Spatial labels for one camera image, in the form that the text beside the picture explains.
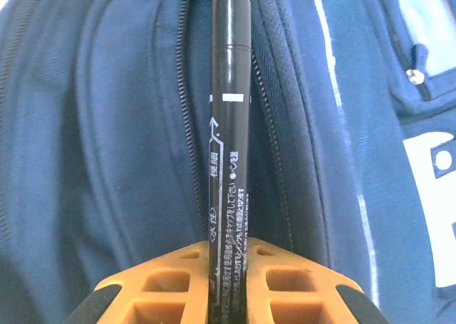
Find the navy blue backpack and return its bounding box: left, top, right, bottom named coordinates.
left=0, top=0, right=456, bottom=324

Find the black marker pen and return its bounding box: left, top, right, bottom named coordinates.
left=206, top=0, right=254, bottom=324

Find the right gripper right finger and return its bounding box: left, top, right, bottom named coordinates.
left=245, top=236, right=391, bottom=324

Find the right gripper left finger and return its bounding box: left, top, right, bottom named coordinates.
left=66, top=241, right=211, bottom=324

